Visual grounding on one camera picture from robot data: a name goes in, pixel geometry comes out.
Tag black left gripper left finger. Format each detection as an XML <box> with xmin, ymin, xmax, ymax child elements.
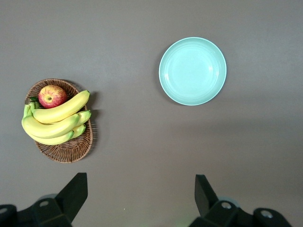
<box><xmin>0</xmin><ymin>172</ymin><xmax>88</xmax><ymax>227</ymax></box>

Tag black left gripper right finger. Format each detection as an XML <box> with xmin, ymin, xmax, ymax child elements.
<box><xmin>189</xmin><ymin>174</ymin><xmax>293</xmax><ymax>227</ymax></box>

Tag light green round plate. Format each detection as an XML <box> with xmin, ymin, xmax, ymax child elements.
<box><xmin>159</xmin><ymin>36</ymin><xmax>227</xmax><ymax>106</ymax></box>

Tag brown wicker basket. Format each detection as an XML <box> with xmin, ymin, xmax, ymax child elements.
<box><xmin>24</xmin><ymin>79</ymin><xmax>94</xmax><ymax>164</ymax></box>

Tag brown table cloth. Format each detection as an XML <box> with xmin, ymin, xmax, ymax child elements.
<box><xmin>0</xmin><ymin>0</ymin><xmax>303</xmax><ymax>227</ymax></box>

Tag red yellow apple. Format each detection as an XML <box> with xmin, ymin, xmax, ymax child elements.
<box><xmin>38</xmin><ymin>85</ymin><xmax>68</xmax><ymax>109</ymax></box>

